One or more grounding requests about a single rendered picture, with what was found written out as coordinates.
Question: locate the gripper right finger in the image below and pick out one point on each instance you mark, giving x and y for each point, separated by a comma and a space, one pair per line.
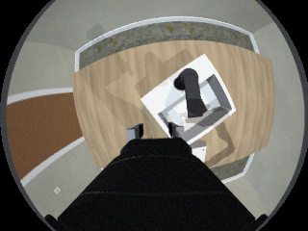
176, 130

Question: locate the grey rectangular sink basin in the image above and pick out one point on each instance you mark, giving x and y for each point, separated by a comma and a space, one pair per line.
213, 93

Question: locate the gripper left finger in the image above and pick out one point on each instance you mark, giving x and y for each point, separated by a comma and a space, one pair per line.
135, 133

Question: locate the black mixer tap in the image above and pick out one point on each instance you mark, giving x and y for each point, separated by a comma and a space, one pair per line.
187, 80

